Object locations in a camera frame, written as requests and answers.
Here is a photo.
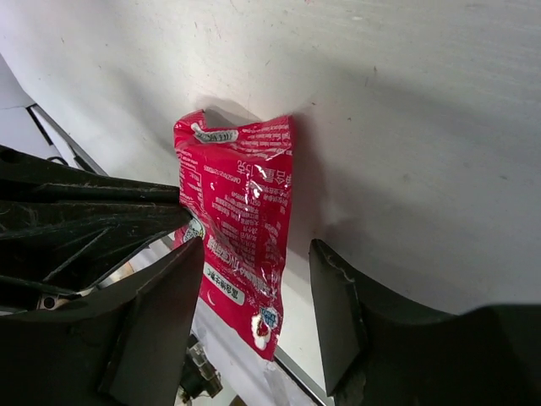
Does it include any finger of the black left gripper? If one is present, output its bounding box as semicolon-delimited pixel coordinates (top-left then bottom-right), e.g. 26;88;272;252
1;200;191;312
1;145;179;203

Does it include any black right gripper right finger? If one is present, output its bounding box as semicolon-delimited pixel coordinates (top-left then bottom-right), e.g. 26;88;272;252
309;239;540;405

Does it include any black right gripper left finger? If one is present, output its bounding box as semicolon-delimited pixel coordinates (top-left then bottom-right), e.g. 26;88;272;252
1;239;205;405

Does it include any pink square snack packet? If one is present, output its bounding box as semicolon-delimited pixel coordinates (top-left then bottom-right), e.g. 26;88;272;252
173;110;295;360

